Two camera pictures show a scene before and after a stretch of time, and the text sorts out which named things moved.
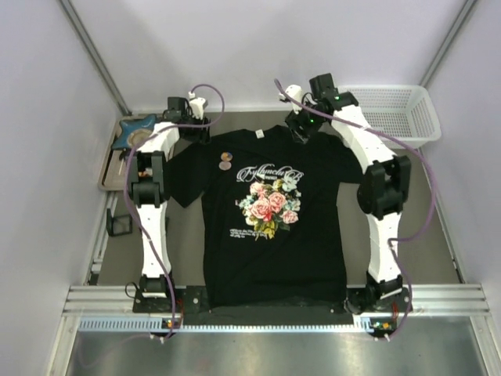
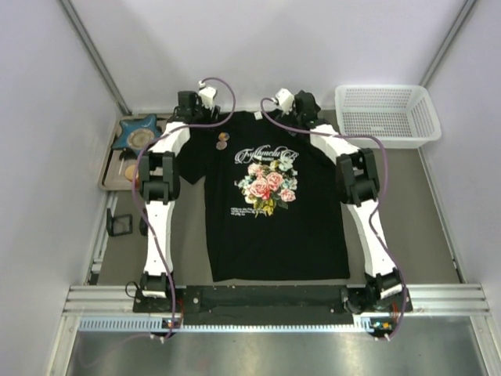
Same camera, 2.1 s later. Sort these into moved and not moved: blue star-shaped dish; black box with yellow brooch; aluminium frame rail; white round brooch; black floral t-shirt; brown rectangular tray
Moved: black floral t-shirt; white round brooch
Not moved: brown rectangular tray; blue star-shaped dish; black box with yellow brooch; aluminium frame rail
